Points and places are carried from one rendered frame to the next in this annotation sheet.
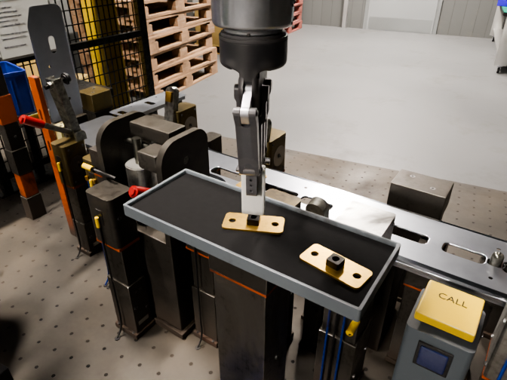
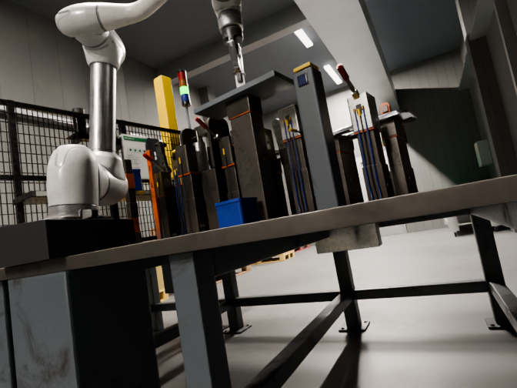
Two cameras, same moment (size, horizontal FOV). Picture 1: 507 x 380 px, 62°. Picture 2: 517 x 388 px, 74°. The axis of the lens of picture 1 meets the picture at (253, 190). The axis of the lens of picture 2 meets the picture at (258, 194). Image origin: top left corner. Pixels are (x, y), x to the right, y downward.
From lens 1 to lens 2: 1.09 m
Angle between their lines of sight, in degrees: 37
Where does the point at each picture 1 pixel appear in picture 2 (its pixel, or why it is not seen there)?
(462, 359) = (309, 71)
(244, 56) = (228, 31)
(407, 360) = (298, 89)
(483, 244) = not seen: hidden behind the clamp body
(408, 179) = not seen: hidden behind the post
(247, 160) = (235, 61)
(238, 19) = (225, 21)
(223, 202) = not seen: hidden behind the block
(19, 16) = (137, 160)
